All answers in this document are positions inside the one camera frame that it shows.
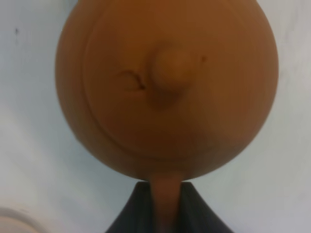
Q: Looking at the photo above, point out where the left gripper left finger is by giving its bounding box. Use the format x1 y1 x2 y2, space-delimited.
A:
106 182 154 233

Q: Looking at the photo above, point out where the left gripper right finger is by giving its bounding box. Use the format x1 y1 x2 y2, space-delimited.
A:
178 182 233 233

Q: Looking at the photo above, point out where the brown clay teapot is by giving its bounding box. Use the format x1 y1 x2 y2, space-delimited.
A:
55 0 278 233

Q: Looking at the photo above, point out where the left white teacup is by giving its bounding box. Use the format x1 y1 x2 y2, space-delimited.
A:
0 208 45 233

